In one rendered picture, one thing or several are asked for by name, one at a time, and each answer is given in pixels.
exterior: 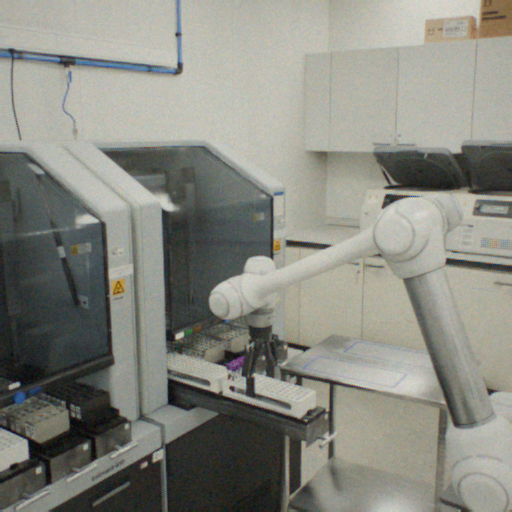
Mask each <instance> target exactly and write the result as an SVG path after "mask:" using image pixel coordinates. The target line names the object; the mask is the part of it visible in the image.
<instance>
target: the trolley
mask: <svg viewBox="0 0 512 512"><path fill-rule="evenodd" d="M280 372H281V381H283V382H286V383H290V376H294V377H299V378H304V379H309V380H313V381H318V382H322V383H328V384H330V398H329V410H330V415H329V436H330V435H332V434H333V433H334V432H335V431H336V398H337V386H342V387H346V388H352V389H356V390H361V391H365V392H370V393H375V394H380V396H384V397H389V398H393V399H399V400H403V401H408V402H413V403H418V404H423V405H427V406H432V407H436V408H440V415H439V434H438V453H436V458H437V472H435V486H433V485H430V484H426V482H423V481H419V480H416V479H411V478H408V477H404V476H401V475H397V474H394V473H389V472H386V471H382V470H379V469H375V468H372V467H367V466H363V465H360V464H357V463H356V462H353V461H349V460H345V459H341V458H338V457H335V447H336V437H335V438H334V439H333V440H331V441H330V443H329V453H328V461H327V462H326V463H325V465H324V466H322V467H321V468H320V469H319V470H318V471H317V472H316V474H315V475H314V476H313V477H312V478H311V479H310V480H309V481H308V482H307V483H306V484H305V485H304V486H303V488H302V489H301V490H299V491H298V492H297V493H296V494H295V495H294V496H293V497H292V498H291V499H290V500H289V436H287V435H284V434H281V512H289V509H291V510H294V511H297V512H459V509H455V508H452V507H449V506H446V504H443V503H442V502H441V501H440V496H441V495H442V493H443V492H444V491H445V472H446V454H447V441H446V432H447V430H448V419H449V411H448V408H447V405H446V403H445V400H444V397H443V394H442V390H441V387H440V384H438V381H437V379H436V376H435V373H434V369H433V366H432V363H431V360H430V357H429V354H428V352H427V351H423V350H416V349H411V347H405V346H399V345H393V344H387V343H381V342H376V341H369V340H363V339H358V338H352V337H345V336H340V335H334V334H332V335H331V336H329V337H328V338H326V339H324V340H322V341H320V342H319V343H317V344H316V345H314V346H313V347H311V348H310V349H308V351H307V352H305V353H303V354H302V355H299V356H298V357H296V358H295V359H293V360H292V361H290V362H289V363H287V364H286V365H284V366H282V367H281V368H280Z"/></svg>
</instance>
